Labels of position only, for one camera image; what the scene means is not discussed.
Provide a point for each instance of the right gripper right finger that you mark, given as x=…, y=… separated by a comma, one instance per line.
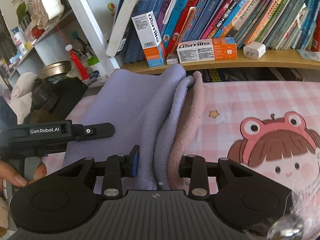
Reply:
x=184, y=167

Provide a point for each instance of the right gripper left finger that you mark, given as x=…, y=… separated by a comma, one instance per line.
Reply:
x=132, y=160

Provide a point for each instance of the purple and pink knit sweater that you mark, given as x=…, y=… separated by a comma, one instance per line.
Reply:
x=148, y=111

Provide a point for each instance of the person's left hand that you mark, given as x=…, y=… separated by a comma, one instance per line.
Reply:
x=9, y=174

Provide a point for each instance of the white cream garment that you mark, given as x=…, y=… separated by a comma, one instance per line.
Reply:
x=21, y=96

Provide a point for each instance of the brass metal bowl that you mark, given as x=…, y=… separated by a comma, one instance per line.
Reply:
x=54, y=69

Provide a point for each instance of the pink checkered cartoon table mat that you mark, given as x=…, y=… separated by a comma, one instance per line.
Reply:
x=269, y=127

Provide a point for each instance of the red tassel ornament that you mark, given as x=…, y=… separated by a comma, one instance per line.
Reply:
x=69, y=48

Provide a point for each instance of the lying usmile toothpaste box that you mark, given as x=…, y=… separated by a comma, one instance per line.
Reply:
x=211, y=49

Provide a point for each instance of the white and wood bookshelf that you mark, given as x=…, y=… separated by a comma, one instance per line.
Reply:
x=270, y=22

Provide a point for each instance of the upright usmile toothpaste box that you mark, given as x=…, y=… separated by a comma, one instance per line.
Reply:
x=150, y=38

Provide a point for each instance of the white charger cube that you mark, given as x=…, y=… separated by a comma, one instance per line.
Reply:
x=254, y=50

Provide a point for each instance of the white leaning book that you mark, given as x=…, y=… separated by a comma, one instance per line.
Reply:
x=120, y=26

